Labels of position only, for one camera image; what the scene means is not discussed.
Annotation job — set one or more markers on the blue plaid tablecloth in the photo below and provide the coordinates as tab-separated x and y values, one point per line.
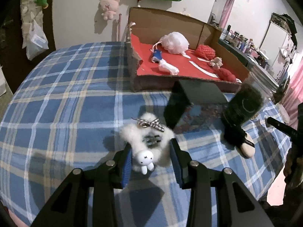
67	114

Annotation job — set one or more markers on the dark green covered side table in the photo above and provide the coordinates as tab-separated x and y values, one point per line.
252	65

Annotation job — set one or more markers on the white wardrobe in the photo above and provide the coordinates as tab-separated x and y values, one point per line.
278	48

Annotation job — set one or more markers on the dark jar with metal lid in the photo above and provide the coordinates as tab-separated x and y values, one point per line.
255	92

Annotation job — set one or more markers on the hanging organizer on door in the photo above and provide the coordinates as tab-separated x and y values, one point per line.
29	11

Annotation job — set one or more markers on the white cloth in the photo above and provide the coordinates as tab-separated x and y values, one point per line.
163	66

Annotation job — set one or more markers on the pink bear plush on wall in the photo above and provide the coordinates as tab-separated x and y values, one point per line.
109	8

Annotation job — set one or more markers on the pink curtain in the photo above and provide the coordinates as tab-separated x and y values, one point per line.
293	97

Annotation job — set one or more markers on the red foam net sleeve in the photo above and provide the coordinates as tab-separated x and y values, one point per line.
205	52

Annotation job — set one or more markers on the dark patterned tin box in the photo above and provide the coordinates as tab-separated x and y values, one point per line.
193	106

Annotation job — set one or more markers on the wall mirror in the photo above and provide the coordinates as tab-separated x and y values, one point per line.
220	13

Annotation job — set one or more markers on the red plush miffy keychain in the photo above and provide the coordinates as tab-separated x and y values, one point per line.
226	75

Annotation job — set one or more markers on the blue tissue packet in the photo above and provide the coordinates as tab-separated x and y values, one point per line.
156	56

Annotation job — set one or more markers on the cream scrunchie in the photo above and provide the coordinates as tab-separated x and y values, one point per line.
216	63

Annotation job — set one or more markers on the dark brown door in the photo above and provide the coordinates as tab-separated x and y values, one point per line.
14	62

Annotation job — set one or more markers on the cardboard box with red liner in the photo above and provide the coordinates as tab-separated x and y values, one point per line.
147	25

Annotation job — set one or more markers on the white mesh bath pouf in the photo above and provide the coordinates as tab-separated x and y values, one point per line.
174	43

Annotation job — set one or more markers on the white plastic bag on door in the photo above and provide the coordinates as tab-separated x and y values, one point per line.
37	41

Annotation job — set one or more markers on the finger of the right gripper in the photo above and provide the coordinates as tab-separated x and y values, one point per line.
282	127

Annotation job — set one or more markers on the white fluffy star miffy charm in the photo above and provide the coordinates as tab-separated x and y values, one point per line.
149	141

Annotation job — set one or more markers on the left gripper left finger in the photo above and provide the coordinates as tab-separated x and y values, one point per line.
68	205

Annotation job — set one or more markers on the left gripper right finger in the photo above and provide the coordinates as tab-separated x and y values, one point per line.
236	206

